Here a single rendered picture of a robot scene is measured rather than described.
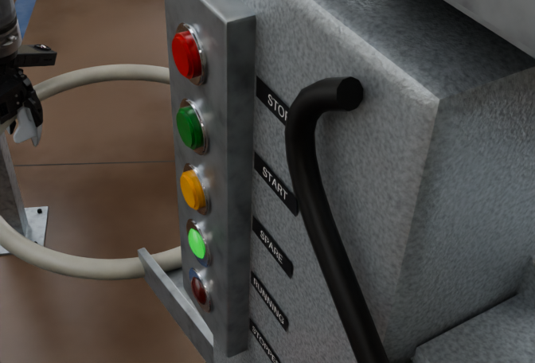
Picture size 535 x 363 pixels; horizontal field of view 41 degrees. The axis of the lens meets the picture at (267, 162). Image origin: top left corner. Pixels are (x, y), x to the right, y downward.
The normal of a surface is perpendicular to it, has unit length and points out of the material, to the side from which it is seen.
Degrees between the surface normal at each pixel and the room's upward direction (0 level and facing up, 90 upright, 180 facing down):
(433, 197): 90
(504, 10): 90
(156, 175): 0
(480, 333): 4
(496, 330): 4
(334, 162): 90
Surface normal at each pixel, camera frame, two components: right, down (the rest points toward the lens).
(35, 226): 0.04, -0.76
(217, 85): -0.86, 0.30
